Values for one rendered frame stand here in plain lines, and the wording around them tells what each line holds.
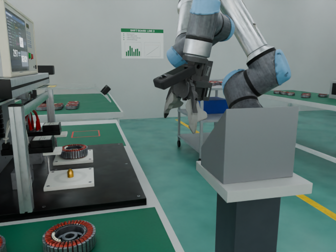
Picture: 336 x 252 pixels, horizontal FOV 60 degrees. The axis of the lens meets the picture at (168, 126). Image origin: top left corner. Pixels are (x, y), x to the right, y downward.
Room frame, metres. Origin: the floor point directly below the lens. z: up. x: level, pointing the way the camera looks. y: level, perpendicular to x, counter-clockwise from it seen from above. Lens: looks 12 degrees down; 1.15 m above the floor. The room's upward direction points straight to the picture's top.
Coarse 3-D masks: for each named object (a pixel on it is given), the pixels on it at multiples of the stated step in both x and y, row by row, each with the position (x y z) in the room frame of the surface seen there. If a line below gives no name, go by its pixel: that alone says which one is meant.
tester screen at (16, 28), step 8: (8, 16) 0.85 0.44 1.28; (8, 24) 0.84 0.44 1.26; (16, 24) 0.94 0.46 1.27; (8, 32) 0.83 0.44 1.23; (16, 32) 0.92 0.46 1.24; (24, 32) 1.04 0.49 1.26; (8, 40) 0.82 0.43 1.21; (16, 40) 0.91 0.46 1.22; (16, 48) 0.90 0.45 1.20; (24, 48) 1.02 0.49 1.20
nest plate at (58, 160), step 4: (88, 152) 1.19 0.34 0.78; (92, 152) 1.20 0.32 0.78; (56, 156) 1.14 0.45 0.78; (84, 156) 1.14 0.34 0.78; (88, 156) 1.14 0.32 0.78; (92, 156) 1.14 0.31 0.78; (56, 160) 1.09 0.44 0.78; (60, 160) 1.09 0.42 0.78; (64, 160) 1.09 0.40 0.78; (68, 160) 1.09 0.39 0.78; (72, 160) 1.09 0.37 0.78; (76, 160) 1.09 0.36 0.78; (80, 160) 1.09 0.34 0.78; (84, 160) 1.09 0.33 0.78; (88, 160) 1.10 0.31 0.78; (92, 160) 1.10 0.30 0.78; (56, 164) 1.07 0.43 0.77; (60, 164) 1.07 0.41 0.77; (64, 164) 1.07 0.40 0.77
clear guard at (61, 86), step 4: (44, 84) 1.28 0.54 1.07; (48, 84) 1.28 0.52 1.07; (52, 84) 1.28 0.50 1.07; (56, 84) 1.28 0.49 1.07; (60, 84) 1.28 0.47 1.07; (64, 84) 1.28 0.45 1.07; (68, 84) 1.28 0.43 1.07; (72, 84) 1.28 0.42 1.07; (76, 84) 1.28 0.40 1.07; (80, 84) 1.28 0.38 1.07; (84, 84) 1.28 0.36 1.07; (88, 84) 1.28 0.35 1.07; (92, 84) 1.28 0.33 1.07; (36, 88) 1.07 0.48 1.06; (40, 88) 1.07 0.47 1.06; (44, 88) 1.08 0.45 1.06; (48, 88) 1.08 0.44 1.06; (52, 88) 1.08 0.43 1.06; (56, 88) 1.09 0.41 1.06; (60, 88) 1.09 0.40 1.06; (64, 88) 1.09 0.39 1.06; (68, 88) 1.10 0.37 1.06; (72, 88) 1.10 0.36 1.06; (76, 88) 1.10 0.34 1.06; (80, 88) 1.11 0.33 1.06; (84, 88) 1.11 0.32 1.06; (88, 88) 1.12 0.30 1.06; (96, 88) 1.12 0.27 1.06; (100, 92) 1.13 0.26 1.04; (104, 96) 1.13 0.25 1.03; (108, 100) 1.13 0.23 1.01
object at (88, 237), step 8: (56, 224) 0.61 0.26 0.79; (64, 224) 0.62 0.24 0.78; (72, 224) 0.62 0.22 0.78; (80, 224) 0.62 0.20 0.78; (88, 224) 0.61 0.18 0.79; (48, 232) 0.58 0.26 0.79; (56, 232) 0.59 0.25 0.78; (64, 232) 0.61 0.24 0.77; (72, 232) 0.59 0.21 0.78; (80, 232) 0.61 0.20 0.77; (88, 232) 0.58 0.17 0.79; (48, 240) 0.55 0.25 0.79; (56, 240) 0.55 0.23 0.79; (64, 240) 0.57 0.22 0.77; (72, 240) 0.55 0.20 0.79; (80, 240) 0.55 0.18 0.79; (88, 240) 0.56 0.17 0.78; (48, 248) 0.53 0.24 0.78; (56, 248) 0.53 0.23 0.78; (64, 248) 0.53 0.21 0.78; (72, 248) 0.54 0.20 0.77; (80, 248) 0.54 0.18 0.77; (88, 248) 0.56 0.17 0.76
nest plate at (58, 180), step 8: (80, 168) 1.00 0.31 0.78; (88, 168) 1.00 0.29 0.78; (48, 176) 0.92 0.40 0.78; (56, 176) 0.92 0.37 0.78; (64, 176) 0.92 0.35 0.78; (80, 176) 0.92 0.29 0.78; (88, 176) 0.92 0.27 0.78; (48, 184) 0.85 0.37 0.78; (56, 184) 0.85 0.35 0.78; (64, 184) 0.85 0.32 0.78; (72, 184) 0.85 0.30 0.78; (80, 184) 0.86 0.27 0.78; (88, 184) 0.86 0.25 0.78
